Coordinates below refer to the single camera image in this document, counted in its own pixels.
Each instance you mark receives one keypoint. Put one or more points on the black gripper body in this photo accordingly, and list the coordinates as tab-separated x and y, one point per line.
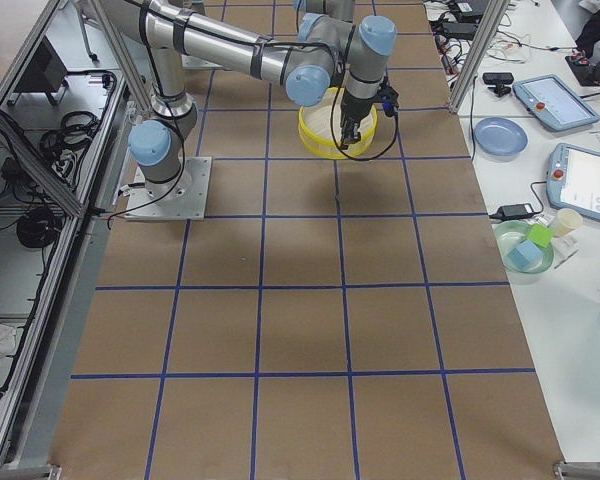
353	107

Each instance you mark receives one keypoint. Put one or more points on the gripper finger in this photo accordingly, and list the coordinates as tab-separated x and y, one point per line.
344	143

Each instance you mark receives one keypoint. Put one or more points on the yellow top steamer layer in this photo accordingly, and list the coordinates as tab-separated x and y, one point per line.
319	127

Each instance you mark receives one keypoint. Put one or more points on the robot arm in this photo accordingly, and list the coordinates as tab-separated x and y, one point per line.
338	9
330	50

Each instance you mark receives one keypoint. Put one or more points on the black webcam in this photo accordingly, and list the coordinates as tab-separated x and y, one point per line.
498	82

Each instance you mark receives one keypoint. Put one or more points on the blue plate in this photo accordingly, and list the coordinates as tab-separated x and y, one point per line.
500	136

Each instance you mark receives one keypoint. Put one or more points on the black power adapter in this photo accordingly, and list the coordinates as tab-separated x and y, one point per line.
520	211

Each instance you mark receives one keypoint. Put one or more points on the left teach pendant tablet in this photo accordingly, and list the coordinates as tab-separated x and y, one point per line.
553	103

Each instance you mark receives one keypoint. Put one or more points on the teach pendant tablet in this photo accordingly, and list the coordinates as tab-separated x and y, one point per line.
573	180
553	103

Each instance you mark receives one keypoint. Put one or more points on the green bowl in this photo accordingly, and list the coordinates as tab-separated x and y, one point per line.
508	234

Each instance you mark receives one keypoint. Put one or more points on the blue foam block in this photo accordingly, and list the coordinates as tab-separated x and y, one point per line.
524	256

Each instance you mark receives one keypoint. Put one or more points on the green foam block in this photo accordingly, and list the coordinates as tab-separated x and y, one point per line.
540	235

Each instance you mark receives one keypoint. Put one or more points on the right teach pendant tablet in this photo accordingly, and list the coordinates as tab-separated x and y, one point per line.
573	180

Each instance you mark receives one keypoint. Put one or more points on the paper cup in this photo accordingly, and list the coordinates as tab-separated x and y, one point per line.
565	221

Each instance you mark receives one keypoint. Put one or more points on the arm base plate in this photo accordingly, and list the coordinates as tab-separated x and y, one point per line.
182	199

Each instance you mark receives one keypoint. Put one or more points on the aluminium frame post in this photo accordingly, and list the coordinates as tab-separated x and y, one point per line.
486	31

